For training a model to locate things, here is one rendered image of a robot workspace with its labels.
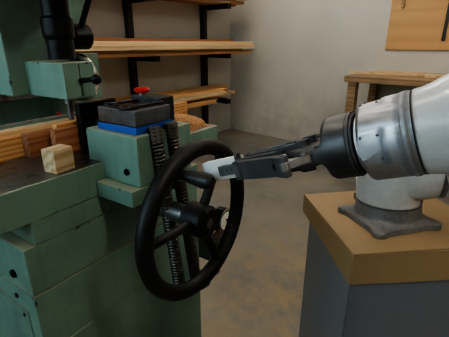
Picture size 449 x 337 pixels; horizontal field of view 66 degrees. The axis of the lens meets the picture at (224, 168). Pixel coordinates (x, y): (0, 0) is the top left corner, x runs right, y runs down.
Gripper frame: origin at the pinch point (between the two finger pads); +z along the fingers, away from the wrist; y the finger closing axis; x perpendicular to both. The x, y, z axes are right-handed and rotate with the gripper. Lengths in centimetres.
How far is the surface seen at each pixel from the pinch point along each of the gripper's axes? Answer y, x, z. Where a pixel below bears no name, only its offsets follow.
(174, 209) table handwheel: -1.2, 5.9, 14.7
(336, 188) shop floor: -225, 74, 70
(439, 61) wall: -323, 1, -9
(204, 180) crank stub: 3.6, 0.6, 1.4
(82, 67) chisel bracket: -3.4, -24.8, 29.4
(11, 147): 11.2, -13.3, 37.9
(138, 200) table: 3.8, 2.1, 16.9
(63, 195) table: 11.4, -2.6, 25.3
